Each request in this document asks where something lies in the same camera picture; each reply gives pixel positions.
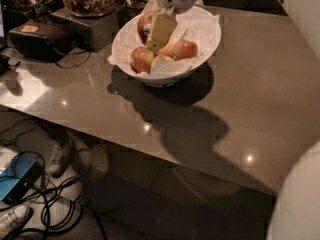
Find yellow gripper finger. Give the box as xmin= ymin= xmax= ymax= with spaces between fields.
xmin=146 ymin=12 xmax=178 ymax=53

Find red apple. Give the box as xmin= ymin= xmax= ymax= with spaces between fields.
xmin=130 ymin=47 xmax=154 ymax=73
xmin=137 ymin=11 xmax=154 ymax=44
xmin=172 ymin=39 xmax=198 ymax=60

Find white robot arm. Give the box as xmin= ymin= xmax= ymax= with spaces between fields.
xmin=166 ymin=0 xmax=320 ymax=240

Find white ceramic bowl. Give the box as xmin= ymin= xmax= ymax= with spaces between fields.
xmin=111 ymin=3 xmax=223 ymax=88

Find pale yellow apple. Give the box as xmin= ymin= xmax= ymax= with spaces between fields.
xmin=151 ymin=42 xmax=174 ymax=69

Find white paper liner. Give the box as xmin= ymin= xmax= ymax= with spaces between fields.
xmin=107 ymin=0 xmax=221 ymax=79

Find dark cup with scoop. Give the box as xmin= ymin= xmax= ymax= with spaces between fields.
xmin=119 ymin=0 xmax=149 ymax=20

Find black device with label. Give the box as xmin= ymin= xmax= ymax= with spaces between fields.
xmin=9 ymin=20 xmax=75 ymax=62

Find white sneaker near table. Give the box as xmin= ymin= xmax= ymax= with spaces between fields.
xmin=48 ymin=139 xmax=73 ymax=178

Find blue box on floor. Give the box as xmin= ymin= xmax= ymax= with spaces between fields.
xmin=0 ymin=154 xmax=42 ymax=204

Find white sneaker bottom left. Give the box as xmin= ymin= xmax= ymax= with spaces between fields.
xmin=0 ymin=205 xmax=32 ymax=240

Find black cable on table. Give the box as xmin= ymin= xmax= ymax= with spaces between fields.
xmin=54 ymin=49 xmax=92 ymax=70

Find black floor cables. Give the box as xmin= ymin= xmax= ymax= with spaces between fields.
xmin=0 ymin=120 xmax=108 ymax=240

